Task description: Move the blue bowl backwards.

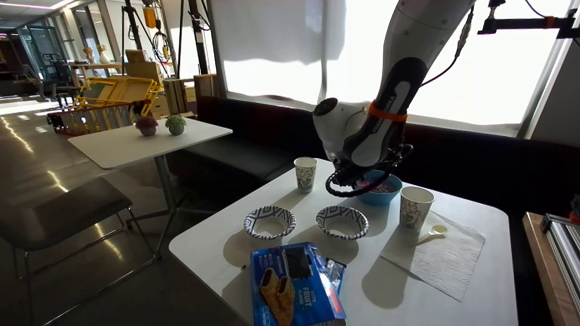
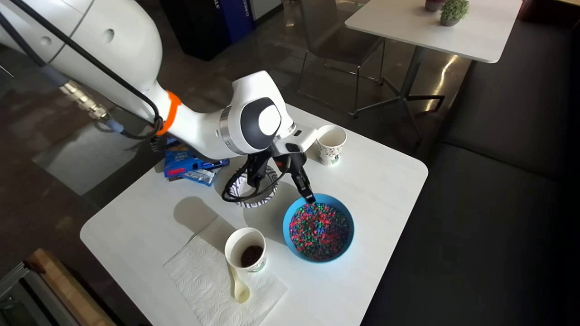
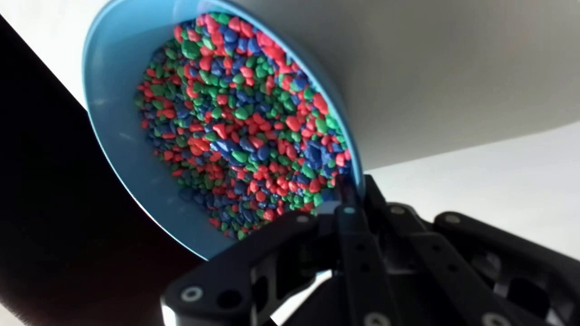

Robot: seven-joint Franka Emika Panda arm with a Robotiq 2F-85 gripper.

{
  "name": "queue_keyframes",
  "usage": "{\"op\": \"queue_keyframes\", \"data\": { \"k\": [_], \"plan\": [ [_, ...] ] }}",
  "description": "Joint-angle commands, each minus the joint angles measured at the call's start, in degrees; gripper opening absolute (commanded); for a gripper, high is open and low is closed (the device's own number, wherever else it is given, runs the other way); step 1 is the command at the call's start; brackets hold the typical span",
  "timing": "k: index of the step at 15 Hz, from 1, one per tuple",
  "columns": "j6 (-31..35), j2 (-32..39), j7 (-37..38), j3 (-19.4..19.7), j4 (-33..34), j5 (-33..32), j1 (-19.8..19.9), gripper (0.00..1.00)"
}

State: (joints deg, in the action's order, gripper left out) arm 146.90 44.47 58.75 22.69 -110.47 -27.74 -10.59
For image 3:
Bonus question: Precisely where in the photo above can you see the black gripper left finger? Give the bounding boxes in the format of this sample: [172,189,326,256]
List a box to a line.
[158,176,402,326]

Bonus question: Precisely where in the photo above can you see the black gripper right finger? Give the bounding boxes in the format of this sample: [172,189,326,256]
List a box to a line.
[361,172,580,326]

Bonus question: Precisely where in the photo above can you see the blue plastic bowl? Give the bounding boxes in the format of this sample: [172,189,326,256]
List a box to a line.
[82,0,366,263]

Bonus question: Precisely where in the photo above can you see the red green blue pebbles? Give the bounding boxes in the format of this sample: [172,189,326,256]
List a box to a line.
[134,11,354,241]

